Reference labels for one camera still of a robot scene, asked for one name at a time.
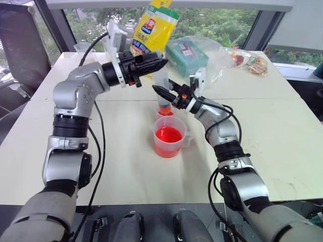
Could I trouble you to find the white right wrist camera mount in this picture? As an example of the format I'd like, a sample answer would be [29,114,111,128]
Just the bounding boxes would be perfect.
[185,67,206,114]

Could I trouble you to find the large clear cup red liquid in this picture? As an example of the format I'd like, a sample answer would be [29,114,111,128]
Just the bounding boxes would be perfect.
[152,116,195,159]

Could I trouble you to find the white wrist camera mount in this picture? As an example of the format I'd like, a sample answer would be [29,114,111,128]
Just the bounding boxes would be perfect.
[104,19,132,89]
[185,67,206,114]

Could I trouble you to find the empty clear measuring cup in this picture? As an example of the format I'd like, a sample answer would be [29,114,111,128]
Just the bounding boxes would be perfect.
[73,42,97,54]

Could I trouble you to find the large clear plastic syringe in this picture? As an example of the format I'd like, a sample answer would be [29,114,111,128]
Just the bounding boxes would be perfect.
[152,49,175,114]

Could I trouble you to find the small clear cup red liquid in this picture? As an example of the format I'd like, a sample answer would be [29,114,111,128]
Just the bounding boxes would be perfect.
[155,105,176,121]

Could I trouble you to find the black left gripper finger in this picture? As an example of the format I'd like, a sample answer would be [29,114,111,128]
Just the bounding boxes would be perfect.
[137,64,165,77]
[140,52,169,68]

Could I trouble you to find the black office chair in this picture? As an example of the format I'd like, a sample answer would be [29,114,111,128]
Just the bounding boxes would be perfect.
[0,3,54,119]

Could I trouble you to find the yellow snack bag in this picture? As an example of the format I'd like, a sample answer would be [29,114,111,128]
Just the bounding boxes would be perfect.
[129,0,181,77]

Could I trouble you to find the colourful snack packets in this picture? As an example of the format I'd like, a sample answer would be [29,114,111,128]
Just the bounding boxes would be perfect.
[227,48,269,77]

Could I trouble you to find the clear plastic bag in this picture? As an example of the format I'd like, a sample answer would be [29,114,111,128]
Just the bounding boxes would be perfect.
[165,35,234,89]

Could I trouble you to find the dark rounded shape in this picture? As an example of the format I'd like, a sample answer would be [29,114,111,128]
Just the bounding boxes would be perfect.
[172,209,216,242]
[118,211,146,242]

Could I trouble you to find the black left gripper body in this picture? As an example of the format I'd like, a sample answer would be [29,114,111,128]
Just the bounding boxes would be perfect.
[118,51,145,88]

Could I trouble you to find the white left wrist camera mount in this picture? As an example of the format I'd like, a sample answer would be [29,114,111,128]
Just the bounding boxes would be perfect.
[104,19,132,89]

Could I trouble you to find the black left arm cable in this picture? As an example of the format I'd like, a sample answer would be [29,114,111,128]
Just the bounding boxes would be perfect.
[72,32,113,242]

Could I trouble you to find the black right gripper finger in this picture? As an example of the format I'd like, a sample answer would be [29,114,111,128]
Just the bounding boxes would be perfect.
[152,85,176,103]
[168,79,183,92]

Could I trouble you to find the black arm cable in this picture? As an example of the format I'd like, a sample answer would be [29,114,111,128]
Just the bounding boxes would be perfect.
[192,92,243,229]
[72,32,113,242]

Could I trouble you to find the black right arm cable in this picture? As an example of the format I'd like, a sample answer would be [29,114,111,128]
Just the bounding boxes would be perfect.
[192,92,243,229]

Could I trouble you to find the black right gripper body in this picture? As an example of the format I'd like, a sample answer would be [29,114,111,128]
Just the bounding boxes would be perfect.
[172,84,194,110]

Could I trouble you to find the green cardboard box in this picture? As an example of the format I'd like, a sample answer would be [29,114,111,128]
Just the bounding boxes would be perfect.
[166,41,209,78]

